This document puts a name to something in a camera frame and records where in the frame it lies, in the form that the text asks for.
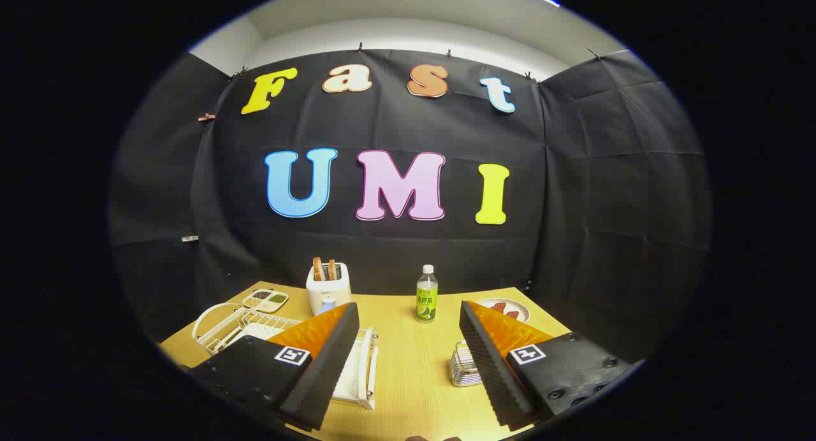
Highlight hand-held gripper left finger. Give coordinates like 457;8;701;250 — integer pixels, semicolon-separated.
190;302;361;432

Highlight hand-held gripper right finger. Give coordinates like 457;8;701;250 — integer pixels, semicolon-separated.
459;300;638;432

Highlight metal wire basket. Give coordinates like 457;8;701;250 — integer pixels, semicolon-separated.
449;341;483;387

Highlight white wire dish rack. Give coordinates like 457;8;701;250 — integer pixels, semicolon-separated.
192;303;379;410

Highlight white plate with meat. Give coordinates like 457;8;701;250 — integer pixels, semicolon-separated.
475;298;530;324

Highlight divided condiment dish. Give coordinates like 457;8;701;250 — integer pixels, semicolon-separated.
242;289;289;313

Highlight white toaster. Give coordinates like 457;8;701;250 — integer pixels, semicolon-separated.
306;263;352;314

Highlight green label drink bottle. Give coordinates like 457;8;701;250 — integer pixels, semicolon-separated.
416;264;439;323

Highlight black backdrop cloth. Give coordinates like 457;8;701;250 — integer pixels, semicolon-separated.
108;46;713;365

